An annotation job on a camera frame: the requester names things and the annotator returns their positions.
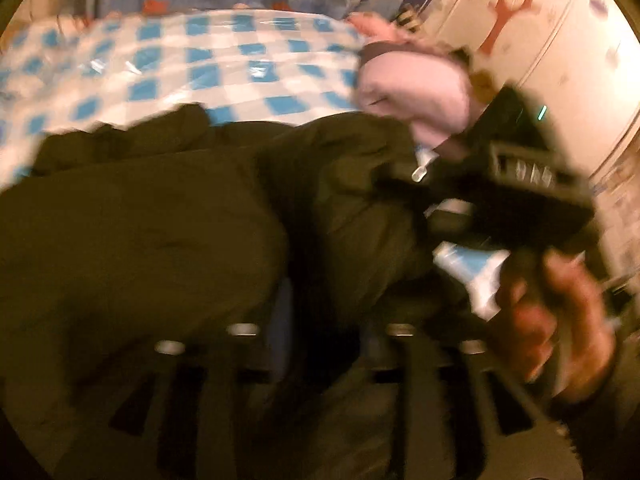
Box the blue white checkered bed sheet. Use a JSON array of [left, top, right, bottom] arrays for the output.
[[0, 9, 511, 322]]

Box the white wardrobe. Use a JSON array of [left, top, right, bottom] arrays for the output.
[[440, 0, 640, 178]]

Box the pink cloth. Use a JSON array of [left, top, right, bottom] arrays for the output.
[[347, 12, 473, 147]]

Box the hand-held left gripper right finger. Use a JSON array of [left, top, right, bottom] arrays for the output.
[[364, 321, 583, 480]]

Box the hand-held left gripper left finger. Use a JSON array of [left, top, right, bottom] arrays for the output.
[[55, 321, 287, 480]]

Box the person's right hand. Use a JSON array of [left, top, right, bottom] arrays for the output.
[[497, 252, 617, 403]]

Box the dark olive jacket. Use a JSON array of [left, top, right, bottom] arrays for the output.
[[0, 102, 453, 480]]

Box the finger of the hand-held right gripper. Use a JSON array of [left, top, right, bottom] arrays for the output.
[[375, 162, 441, 200]]

